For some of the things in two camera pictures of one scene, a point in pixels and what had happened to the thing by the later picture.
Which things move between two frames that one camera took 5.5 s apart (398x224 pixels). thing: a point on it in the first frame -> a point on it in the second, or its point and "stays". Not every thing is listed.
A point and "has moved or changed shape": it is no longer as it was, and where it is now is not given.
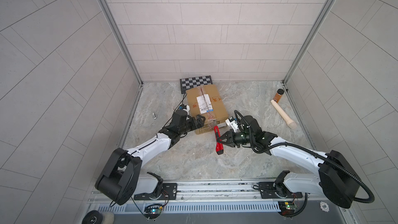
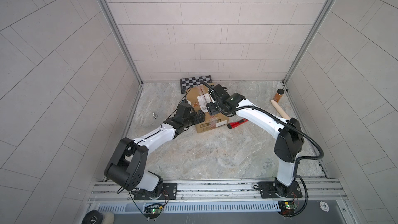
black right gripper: x=228 y=135 -> x=210 y=107
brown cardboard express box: x=205 y=100 stays
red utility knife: x=219 y=148 has moved or changed shape
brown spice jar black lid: x=278 y=95 stays
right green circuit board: x=286 y=208 stays
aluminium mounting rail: x=240 y=192 stays
